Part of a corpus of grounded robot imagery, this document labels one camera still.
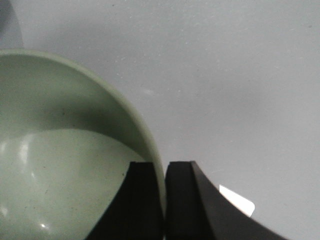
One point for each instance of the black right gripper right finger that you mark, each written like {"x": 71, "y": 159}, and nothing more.
{"x": 196, "y": 210}

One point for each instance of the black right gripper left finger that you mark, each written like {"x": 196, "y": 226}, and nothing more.
{"x": 135, "y": 213}

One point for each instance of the light green bowl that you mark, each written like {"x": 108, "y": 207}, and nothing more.
{"x": 67, "y": 139}

